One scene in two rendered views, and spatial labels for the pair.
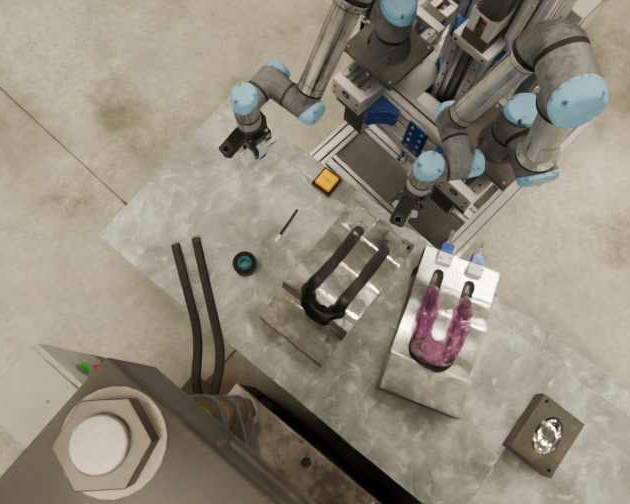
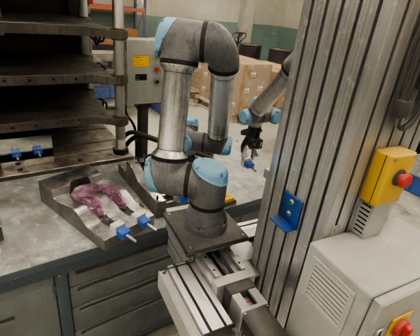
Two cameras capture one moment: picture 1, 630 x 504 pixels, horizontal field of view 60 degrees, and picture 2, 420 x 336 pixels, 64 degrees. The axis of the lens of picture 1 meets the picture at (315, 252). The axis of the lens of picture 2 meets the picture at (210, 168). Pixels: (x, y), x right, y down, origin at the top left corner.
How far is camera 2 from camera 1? 2.06 m
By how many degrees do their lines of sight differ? 69
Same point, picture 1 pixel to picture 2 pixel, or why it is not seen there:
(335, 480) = (61, 165)
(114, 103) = not seen: hidden behind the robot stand
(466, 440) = (21, 202)
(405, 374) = (85, 173)
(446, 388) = (60, 182)
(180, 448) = not seen: outside the picture
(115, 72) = not seen: hidden behind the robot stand
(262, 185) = (234, 182)
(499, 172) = (179, 215)
